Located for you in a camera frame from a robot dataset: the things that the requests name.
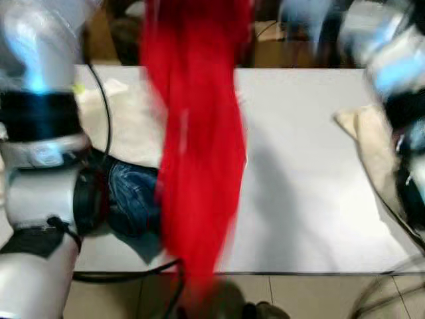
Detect brown cardboard box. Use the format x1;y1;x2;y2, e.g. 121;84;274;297
83;7;115;65

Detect dark robot foot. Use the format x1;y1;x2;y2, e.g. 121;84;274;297
240;300;291;319

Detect lime green white cloth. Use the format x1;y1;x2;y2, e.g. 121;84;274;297
72;80;90;97

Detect folded beige cloth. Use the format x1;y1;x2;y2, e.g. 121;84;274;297
333;104;407;221

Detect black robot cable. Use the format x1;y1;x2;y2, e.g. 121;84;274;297
72;258;185;319

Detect long red garment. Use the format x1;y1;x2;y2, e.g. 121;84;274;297
138;0;254;308

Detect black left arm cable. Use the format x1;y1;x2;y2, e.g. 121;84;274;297
85;61;114;167

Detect cream cloth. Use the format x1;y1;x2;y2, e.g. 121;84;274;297
76;78;167;168

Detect blue denim jeans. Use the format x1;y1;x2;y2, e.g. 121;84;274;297
90;150;164;241

